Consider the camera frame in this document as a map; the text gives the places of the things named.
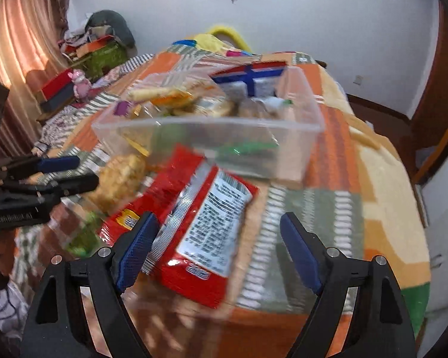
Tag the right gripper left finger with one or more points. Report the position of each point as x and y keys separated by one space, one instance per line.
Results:
x=56 y=325

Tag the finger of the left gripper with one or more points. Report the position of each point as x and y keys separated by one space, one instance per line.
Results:
x=25 y=166
x=75 y=185

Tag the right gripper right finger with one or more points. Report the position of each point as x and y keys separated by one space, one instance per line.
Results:
x=380 y=325

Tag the yellow puffed snack bag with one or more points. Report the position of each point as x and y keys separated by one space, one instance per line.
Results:
x=119 y=181

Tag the green pea snack bag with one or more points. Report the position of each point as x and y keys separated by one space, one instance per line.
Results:
x=85 y=241

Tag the red snack packet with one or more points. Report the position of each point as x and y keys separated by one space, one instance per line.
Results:
x=200 y=209

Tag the red gift box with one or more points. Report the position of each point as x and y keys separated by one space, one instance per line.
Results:
x=57 y=92

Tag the pink plush toy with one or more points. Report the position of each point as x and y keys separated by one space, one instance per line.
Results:
x=81 y=85

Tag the green storage bag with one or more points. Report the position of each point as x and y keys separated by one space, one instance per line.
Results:
x=100 y=62

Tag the patchwork bed quilt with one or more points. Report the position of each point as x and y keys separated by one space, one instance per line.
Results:
x=355 y=196

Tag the orange window curtain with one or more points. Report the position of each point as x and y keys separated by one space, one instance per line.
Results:
x=29 y=57

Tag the clear plastic storage box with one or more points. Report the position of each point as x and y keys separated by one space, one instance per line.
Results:
x=262 y=137

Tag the blue white snack box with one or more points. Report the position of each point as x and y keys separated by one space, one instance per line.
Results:
x=260 y=78

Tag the yellow foam tube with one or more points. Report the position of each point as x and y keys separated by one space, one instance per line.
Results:
x=231 y=34

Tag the wall power socket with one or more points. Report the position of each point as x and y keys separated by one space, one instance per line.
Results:
x=358 y=80

